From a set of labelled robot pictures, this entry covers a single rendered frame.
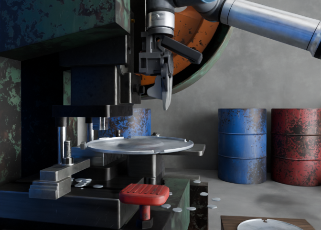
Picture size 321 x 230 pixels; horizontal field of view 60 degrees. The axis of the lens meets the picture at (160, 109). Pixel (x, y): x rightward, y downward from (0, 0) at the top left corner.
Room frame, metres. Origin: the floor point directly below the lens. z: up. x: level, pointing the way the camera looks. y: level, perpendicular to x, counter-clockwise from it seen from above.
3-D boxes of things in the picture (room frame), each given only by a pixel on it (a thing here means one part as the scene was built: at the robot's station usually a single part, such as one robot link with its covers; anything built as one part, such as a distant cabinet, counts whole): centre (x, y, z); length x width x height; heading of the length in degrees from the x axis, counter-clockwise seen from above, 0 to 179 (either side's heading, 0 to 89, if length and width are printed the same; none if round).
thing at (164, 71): (0.73, -0.01, 0.97); 0.05 x 0.02 x 0.09; 168
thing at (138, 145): (0.76, 0.06, 0.79); 0.29 x 0.29 x 0.01
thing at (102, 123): (0.79, 0.17, 0.84); 0.05 x 0.03 x 0.04; 168
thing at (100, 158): (0.79, 0.17, 0.76); 0.15 x 0.09 x 0.05; 168
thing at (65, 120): (0.79, 0.18, 0.86); 0.20 x 0.16 x 0.05; 168
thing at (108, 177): (0.79, 0.18, 0.72); 0.20 x 0.16 x 0.03; 168
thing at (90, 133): (0.89, 0.22, 0.81); 0.02 x 0.02 x 0.14
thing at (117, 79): (0.78, 0.14, 1.04); 0.17 x 0.15 x 0.30; 78
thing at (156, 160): (0.75, 0.01, 0.72); 0.25 x 0.14 x 0.14; 78
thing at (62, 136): (0.72, 0.26, 0.81); 0.02 x 0.02 x 0.14
